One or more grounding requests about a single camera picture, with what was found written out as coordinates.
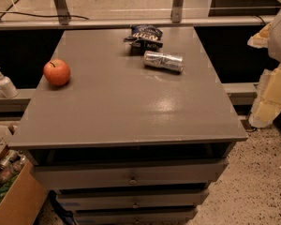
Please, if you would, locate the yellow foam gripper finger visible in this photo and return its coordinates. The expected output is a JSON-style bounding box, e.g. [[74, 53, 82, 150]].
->
[[247, 22, 281, 128]]

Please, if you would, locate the blue chip bag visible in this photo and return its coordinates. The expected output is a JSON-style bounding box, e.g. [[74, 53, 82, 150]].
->
[[124, 24, 163, 51]]

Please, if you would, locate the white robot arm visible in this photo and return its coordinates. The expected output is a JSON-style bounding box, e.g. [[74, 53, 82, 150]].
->
[[247, 9, 281, 128]]

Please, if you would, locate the silver crushed can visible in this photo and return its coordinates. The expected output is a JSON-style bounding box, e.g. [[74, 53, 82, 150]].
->
[[143, 51, 184, 73]]

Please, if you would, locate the middle grey drawer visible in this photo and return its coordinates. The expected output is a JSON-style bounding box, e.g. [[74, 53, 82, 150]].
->
[[57, 189, 209, 210]]

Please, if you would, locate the grey drawer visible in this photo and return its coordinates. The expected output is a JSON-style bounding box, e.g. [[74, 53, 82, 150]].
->
[[74, 207, 198, 225], [33, 158, 228, 190], [57, 189, 209, 210]]

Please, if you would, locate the top grey drawer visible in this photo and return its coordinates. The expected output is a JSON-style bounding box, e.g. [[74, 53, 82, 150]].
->
[[33, 158, 228, 190]]

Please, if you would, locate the bottom grey drawer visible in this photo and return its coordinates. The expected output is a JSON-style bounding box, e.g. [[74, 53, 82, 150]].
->
[[74, 207, 198, 225]]

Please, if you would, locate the grey drawer cabinet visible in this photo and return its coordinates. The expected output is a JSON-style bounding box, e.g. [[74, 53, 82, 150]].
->
[[7, 26, 249, 225]]

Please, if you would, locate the red apple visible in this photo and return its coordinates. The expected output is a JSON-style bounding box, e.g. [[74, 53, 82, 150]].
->
[[43, 59, 71, 86]]

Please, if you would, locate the white pump bottle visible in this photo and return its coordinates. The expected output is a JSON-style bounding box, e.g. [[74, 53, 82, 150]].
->
[[0, 71, 18, 98]]

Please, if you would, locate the cardboard box with clutter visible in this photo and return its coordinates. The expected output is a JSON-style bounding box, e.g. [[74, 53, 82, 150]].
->
[[0, 125, 48, 225]]

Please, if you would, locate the grey metal window frame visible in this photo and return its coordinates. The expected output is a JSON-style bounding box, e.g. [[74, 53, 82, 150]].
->
[[0, 0, 281, 30]]

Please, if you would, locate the black cable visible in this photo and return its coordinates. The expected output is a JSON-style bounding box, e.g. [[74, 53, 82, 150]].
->
[[0, 10, 90, 21]]

